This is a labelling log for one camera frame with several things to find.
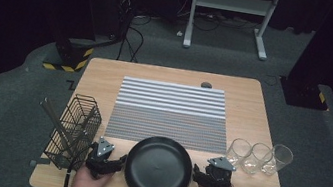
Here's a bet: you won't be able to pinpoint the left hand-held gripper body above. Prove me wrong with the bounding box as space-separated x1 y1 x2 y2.
84 134 121 181

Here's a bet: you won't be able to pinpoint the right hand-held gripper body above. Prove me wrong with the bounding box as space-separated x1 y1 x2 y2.
201 154 239 187

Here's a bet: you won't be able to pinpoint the clear drinking glass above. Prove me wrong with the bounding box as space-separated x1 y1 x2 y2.
260 142 296 180
224 136 254 170
240 140 274 178

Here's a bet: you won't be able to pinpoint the black round plate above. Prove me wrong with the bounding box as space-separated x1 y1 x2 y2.
121 131 198 187

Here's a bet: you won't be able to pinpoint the black wire cutlery basket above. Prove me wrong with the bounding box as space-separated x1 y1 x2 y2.
41 90 106 176

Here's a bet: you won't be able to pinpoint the dark chopstick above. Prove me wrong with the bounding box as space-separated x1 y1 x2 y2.
38 97 86 153
32 100 80 157

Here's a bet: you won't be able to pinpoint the grey striped placemat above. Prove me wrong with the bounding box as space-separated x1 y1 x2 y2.
104 72 237 157

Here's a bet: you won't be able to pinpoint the small dark round object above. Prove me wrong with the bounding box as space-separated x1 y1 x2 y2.
200 81 214 91

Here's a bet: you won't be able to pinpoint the black yellow striped stand base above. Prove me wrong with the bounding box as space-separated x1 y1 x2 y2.
275 75 333 113
41 32 96 76

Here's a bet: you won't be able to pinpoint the left hand-held gripper cable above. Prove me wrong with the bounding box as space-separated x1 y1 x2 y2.
63 145 94 187

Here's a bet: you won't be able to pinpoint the grey table bracket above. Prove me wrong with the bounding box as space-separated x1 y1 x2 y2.
28 155 52 170

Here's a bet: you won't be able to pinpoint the black floor cables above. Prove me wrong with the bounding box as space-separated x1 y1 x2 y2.
115 15 149 64

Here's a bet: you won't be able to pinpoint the cables under white stand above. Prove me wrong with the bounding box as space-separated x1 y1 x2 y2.
174 5 261 40

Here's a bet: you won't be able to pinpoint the white metal stand frame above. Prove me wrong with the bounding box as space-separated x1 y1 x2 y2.
181 0 284 63

